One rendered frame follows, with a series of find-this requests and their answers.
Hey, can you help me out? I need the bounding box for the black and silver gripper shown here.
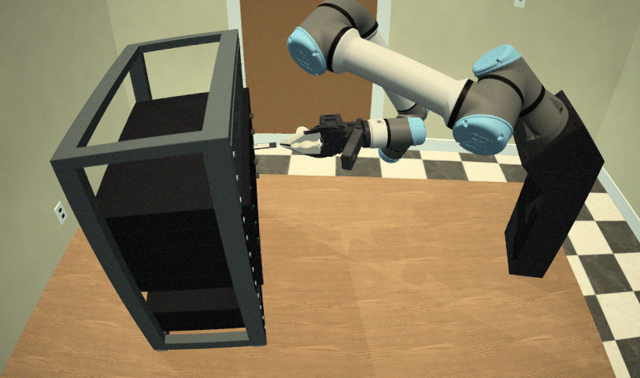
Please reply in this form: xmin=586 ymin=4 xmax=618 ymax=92
xmin=279 ymin=114 xmax=371 ymax=158

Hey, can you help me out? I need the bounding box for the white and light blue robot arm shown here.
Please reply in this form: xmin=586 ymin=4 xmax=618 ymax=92
xmin=287 ymin=0 xmax=568 ymax=163

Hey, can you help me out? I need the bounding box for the dark grey server rack frame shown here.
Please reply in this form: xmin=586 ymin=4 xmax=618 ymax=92
xmin=50 ymin=29 xmax=267 ymax=351

